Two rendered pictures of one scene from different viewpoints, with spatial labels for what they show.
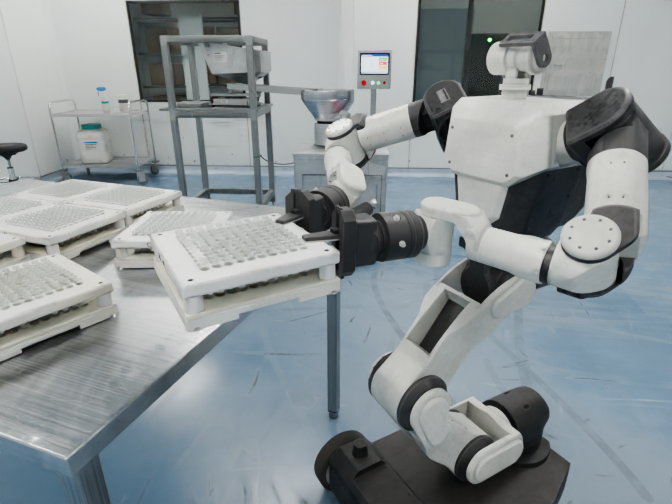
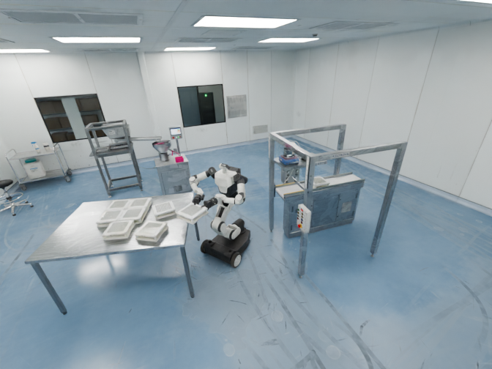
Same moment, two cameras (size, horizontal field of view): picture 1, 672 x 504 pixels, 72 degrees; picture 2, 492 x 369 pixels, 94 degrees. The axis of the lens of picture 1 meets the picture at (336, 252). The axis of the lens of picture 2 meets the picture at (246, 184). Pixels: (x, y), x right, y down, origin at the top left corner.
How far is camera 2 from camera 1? 190 cm
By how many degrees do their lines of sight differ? 24
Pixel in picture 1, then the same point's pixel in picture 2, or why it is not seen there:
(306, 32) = (132, 104)
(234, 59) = (118, 132)
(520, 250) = (230, 200)
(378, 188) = (187, 171)
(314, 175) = (165, 172)
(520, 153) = (228, 183)
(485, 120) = (221, 178)
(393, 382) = (215, 225)
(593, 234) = (239, 197)
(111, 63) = (31, 127)
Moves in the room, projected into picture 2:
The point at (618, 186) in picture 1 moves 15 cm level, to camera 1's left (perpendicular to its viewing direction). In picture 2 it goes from (241, 189) to (229, 192)
